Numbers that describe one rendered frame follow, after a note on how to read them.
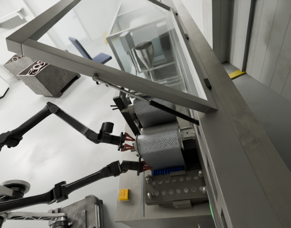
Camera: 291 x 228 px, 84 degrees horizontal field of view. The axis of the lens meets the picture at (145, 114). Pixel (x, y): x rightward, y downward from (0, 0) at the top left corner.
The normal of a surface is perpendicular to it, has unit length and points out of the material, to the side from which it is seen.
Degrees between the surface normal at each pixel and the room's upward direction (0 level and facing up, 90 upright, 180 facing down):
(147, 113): 92
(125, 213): 0
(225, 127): 0
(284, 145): 0
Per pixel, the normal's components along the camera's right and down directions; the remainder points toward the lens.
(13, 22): 0.27, 0.64
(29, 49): 0.00, 0.73
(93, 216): -0.30, -0.65
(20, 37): 0.38, -0.64
